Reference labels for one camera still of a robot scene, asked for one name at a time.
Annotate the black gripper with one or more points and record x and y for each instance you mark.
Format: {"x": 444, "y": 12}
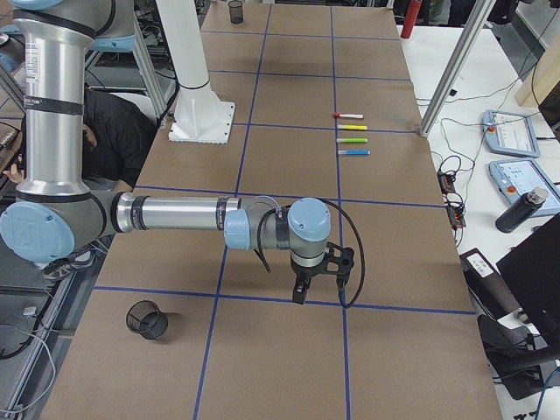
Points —
{"x": 305, "y": 272}

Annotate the blue marker pen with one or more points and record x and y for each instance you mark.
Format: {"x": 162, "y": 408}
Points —
{"x": 353, "y": 152}

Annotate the red marker pen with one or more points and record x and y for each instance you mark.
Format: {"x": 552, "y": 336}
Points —
{"x": 348, "y": 116}

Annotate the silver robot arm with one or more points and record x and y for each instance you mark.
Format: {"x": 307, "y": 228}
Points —
{"x": 57, "y": 35}

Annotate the brown paper table mat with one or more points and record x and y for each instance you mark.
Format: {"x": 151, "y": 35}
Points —
{"x": 359, "y": 310}

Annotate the green marker pen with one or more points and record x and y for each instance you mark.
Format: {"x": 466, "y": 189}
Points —
{"x": 351, "y": 140}

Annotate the near black mesh cup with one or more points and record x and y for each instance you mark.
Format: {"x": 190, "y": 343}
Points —
{"x": 145, "y": 318}

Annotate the black mesh cup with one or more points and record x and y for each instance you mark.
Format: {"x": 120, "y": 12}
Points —
{"x": 235, "y": 9}
{"x": 145, "y": 318}

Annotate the yellow marker pen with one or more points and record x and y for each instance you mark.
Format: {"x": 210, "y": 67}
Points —
{"x": 357, "y": 127}

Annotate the labelled black box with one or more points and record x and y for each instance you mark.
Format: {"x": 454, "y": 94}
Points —
{"x": 487, "y": 285}

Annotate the black monitor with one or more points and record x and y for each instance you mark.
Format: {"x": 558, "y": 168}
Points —
{"x": 531, "y": 272}

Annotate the lower teach pendant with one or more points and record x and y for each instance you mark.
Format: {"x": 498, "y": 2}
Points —
{"x": 517, "y": 176}

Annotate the teach pendant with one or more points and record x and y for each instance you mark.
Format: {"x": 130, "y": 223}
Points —
{"x": 517, "y": 176}
{"x": 509, "y": 134}

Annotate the seated person in black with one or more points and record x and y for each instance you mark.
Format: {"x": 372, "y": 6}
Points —
{"x": 114, "y": 135}

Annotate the black water bottle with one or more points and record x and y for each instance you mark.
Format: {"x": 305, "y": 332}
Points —
{"x": 521, "y": 210}

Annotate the upper teach pendant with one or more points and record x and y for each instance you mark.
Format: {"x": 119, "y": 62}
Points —
{"x": 509, "y": 134}

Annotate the far black mesh cup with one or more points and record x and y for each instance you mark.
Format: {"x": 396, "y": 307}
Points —
{"x": 235, "y": 9}

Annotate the red bottle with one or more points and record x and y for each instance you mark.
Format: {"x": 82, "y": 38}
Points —
{"x": 410, "y": 18}

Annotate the white camera pole base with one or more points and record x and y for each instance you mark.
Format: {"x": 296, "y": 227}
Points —
{"x": 199, "y": 115}

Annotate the aluminium frame post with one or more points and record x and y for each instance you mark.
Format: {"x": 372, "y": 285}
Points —
{"x": 466, "y": 40}

